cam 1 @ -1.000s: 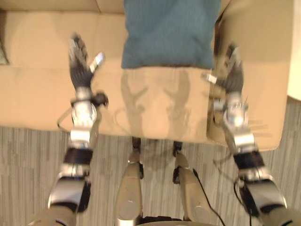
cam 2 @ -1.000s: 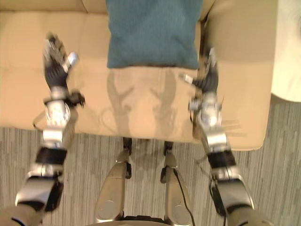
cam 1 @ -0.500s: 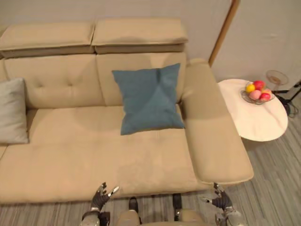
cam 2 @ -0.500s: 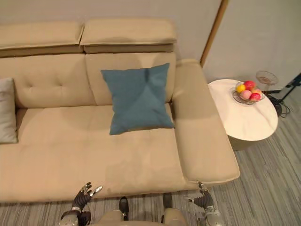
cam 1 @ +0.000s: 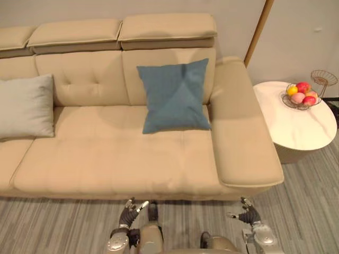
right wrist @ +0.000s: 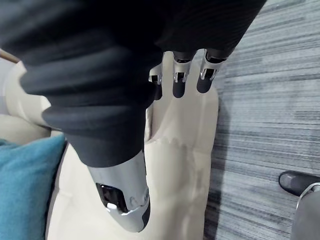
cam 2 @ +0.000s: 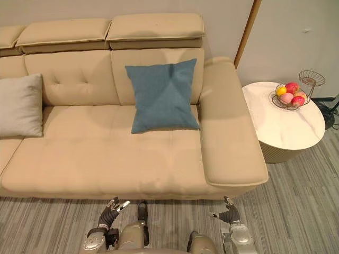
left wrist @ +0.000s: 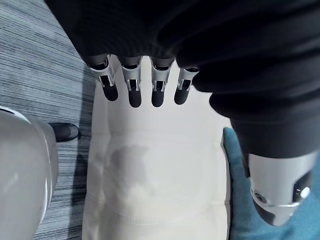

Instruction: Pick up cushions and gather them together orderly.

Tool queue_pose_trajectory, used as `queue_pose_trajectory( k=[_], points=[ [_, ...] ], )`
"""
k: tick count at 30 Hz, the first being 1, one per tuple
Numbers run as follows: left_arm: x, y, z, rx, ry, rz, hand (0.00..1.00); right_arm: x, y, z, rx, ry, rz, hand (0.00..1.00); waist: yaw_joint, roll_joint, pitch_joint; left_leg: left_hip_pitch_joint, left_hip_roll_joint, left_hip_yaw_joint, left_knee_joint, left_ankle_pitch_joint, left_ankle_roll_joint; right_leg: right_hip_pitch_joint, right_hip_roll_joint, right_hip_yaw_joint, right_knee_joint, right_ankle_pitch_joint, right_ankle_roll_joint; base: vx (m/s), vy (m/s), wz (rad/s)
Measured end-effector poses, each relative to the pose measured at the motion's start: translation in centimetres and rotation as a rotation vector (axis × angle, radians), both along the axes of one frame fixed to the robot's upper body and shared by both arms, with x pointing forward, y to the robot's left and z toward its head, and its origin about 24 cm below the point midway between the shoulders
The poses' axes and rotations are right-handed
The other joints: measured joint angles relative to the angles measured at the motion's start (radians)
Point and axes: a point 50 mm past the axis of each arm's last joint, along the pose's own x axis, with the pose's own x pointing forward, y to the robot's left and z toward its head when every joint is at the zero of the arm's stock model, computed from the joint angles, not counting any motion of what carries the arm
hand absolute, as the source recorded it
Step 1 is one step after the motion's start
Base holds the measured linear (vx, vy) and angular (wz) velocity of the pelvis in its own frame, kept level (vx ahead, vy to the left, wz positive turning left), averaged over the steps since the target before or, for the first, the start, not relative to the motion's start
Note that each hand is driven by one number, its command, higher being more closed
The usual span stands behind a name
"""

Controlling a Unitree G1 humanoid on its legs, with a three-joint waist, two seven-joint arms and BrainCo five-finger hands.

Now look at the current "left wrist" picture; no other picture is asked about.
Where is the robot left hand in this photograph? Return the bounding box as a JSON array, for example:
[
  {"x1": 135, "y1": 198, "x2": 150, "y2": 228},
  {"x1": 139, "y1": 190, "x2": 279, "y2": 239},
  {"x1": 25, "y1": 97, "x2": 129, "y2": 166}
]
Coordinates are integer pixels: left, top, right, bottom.
[{"x1": 44, "y1": 0, "x2": 320, "y2": 227}]

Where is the white cushion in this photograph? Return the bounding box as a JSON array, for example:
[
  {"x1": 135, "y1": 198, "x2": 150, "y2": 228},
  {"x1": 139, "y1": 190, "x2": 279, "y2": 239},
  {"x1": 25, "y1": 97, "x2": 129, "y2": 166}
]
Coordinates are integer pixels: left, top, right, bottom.
[{"x1": 81, "y1": 53, "x2": 232, "y2": 240}]

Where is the dark robot foot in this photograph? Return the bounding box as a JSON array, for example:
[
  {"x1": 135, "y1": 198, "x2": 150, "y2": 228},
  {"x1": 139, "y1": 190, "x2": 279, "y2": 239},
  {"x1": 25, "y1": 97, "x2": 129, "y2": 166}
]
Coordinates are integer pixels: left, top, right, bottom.
[{"x1": 48, "y1": 122, "x2": 80, "y2": 143}]

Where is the teal cushion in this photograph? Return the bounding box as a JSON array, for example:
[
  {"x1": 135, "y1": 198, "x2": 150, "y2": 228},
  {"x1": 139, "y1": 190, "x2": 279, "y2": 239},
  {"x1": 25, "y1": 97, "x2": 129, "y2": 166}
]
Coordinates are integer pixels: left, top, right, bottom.
[{"x1": 222, "y1": 126, "x2": 320, "y2": 240}]

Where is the silver robot leg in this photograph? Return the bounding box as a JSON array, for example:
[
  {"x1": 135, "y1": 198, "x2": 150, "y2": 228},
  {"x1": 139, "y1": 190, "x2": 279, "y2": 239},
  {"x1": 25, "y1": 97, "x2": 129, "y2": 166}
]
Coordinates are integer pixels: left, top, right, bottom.
[{"x1": 0, "y1": 106, "x2": 60, "y2": 240}]

